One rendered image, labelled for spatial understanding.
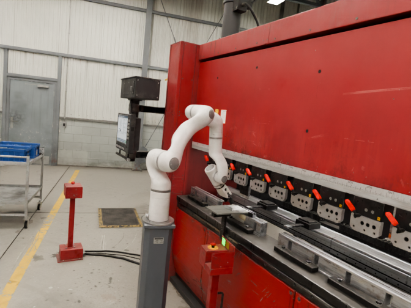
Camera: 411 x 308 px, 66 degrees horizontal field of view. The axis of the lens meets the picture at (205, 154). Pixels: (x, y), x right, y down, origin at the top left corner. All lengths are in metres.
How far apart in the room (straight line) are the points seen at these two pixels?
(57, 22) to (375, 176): 8.54
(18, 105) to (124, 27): 3.34
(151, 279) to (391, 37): 1.74
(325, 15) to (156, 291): 1.82
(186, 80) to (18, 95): 6.69
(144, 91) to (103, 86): 6.02
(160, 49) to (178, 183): 6.53
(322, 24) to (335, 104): 0.45
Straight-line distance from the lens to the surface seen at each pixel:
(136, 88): 2.96
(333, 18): 1.90
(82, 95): 8.99
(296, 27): 2.08
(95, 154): 9.06
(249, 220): 2.31
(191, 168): 3.07
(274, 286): 2.02
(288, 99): 2.01
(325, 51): 1.90
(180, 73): 2.96
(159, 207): 1.86
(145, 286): 2.02
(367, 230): 1.67
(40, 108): 9.10
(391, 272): 1.98
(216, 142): 2.08
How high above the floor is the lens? 1.63
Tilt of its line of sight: 6 degrees down
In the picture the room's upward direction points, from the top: 6 degrees clockwise
